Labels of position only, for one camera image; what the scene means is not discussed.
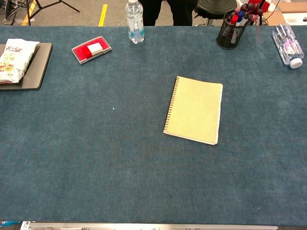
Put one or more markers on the yellow spiral notebook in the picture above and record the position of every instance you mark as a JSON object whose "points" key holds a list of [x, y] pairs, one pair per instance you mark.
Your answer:
{"points": [[195, 110]]}

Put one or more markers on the blue table cloth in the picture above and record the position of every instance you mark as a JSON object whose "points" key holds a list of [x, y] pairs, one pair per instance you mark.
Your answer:
{"points": [[120, 155]]}

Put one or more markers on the white stamp block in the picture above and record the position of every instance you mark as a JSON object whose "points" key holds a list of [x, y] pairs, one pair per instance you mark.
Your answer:
{"points": [[94, 48]]}

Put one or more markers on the red ink pad tray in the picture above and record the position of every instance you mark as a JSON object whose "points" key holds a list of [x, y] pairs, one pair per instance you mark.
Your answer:
{"points": [[92, 50]]}

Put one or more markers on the upright clear water bottle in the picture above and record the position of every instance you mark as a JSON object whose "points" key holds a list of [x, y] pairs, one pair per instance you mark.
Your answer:
{"points": [[135, 22]]}

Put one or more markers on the person in black trousers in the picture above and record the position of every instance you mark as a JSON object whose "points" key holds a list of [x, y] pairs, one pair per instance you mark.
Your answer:
{"points": [[168, 12]]}

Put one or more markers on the black mesh pen holder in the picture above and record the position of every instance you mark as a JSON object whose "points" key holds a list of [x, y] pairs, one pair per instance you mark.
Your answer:
{"points": [[230, 36]]}

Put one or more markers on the black round stool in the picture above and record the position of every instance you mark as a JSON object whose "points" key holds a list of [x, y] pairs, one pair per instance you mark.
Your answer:
{"points": [[213, 8]]}

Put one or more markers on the red cap marker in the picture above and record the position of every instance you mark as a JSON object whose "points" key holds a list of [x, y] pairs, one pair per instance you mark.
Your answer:
{"points": [[233, 19]]}

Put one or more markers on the dark grey tray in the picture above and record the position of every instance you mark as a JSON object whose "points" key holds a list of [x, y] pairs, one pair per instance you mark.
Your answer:
{"points": [[36, 69]]}

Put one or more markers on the blue cap marker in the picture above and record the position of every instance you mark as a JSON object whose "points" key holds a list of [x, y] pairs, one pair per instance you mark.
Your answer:
{"points": [[239, 16]]}

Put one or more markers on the black cap marker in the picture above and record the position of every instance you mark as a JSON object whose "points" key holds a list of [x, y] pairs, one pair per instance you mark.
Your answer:
{"points": [[244, 20]]}

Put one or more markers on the dark red artificial flowers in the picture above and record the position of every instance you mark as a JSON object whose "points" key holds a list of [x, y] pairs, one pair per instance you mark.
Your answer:
{"points": [[250, 10]]}

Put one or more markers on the white snack bag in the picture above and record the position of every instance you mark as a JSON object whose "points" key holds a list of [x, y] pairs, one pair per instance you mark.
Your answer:
{"points": [[14, 60]]}

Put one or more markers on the clear water bottle pink label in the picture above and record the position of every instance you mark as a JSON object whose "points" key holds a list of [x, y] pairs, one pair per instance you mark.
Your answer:
{"points": [[287, 45]]}

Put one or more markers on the black tripod stand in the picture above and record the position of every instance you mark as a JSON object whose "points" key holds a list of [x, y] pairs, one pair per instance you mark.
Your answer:
{"points": [[36, 7]]}

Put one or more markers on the cardboard box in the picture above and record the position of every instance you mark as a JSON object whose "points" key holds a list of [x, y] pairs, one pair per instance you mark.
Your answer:
{"points": [[284, 12]]}

